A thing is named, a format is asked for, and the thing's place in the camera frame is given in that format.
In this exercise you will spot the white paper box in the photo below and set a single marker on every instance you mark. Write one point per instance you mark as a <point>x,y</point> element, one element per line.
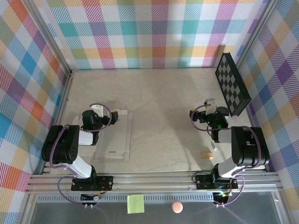
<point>121,135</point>

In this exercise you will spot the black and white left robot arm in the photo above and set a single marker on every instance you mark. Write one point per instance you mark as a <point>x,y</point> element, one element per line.
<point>63,144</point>

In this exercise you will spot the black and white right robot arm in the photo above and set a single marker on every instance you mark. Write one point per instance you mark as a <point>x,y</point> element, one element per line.
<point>247,147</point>

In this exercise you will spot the small white cylinder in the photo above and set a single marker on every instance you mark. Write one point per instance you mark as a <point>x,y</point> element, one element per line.
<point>214,146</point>

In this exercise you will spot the black checkerboard calibration board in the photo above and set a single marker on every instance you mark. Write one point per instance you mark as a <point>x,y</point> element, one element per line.
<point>231,84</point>

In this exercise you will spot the small wooden block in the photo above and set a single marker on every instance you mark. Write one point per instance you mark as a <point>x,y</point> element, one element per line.
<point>207,155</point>

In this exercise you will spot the small circuit board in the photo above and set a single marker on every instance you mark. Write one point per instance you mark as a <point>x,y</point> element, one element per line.
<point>90,197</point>
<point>222,198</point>

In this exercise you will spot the slotted metal strip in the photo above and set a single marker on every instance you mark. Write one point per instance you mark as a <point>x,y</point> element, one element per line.
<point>163,198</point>

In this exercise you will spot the green sticky note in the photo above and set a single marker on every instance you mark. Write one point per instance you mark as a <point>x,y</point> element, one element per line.
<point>136,204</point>

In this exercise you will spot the pink round disc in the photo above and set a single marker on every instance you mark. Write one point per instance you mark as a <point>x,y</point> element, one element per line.
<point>176,207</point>

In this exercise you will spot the clear acrylic panel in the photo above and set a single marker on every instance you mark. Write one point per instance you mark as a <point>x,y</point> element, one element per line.
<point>70,214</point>

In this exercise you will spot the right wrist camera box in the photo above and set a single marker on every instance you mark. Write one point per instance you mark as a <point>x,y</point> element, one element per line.
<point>210,105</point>

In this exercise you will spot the aluminium side rail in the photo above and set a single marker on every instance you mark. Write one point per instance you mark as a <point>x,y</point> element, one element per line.
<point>66,88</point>
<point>254,116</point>

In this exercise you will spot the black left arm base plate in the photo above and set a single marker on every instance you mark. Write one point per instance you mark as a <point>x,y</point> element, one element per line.
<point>105,182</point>

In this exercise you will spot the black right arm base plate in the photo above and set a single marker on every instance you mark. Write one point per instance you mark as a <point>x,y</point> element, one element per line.
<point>203,182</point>

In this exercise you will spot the aluminium mounting rail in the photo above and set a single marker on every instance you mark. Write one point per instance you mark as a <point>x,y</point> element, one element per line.
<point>151,184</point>

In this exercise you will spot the aluminium corner post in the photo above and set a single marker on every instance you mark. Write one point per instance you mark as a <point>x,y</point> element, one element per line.
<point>49,35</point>
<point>255,32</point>

